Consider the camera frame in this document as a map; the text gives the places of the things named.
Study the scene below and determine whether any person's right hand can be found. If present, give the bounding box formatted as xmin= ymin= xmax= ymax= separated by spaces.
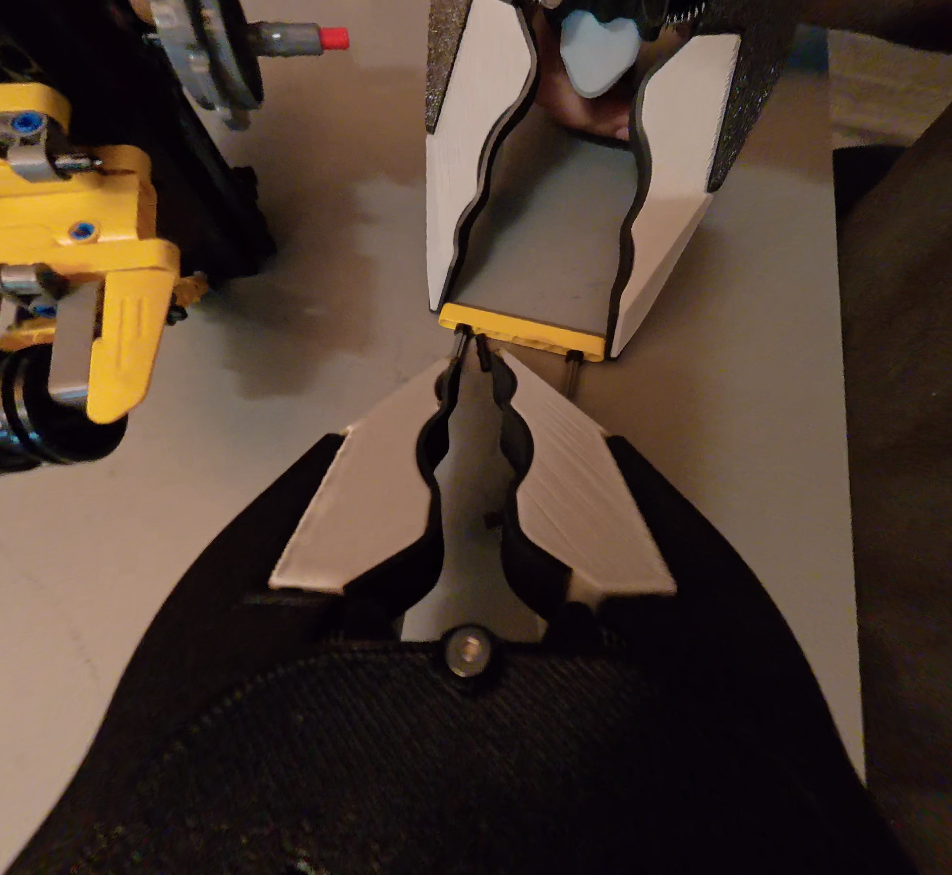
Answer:
xmin=535 ymin=25 xmax=648 ymax=141

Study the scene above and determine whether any yellow black toy vehicle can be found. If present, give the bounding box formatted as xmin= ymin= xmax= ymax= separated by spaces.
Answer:
xmin=0 ymin=0 xmax=351 ymax=478

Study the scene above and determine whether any yellow perforated toy beam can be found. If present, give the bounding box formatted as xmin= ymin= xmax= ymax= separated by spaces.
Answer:
xmin=437 ymin=302 xmax=605 ymax=364

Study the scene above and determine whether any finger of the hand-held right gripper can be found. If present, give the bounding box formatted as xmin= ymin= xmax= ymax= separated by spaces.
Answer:
xmin=608 ymin=34 xmax=742 ymax=360
xmin=425 ymin=0 xmax=538 ymax=315

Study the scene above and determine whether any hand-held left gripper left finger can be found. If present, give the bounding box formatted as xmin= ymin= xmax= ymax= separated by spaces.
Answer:
xmin=268 ymin=358 xmax=466 ymax=629

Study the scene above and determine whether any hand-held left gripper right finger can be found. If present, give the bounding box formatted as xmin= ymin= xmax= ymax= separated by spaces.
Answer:
xmin=483 ymin=348 xmax=678 ymax=632

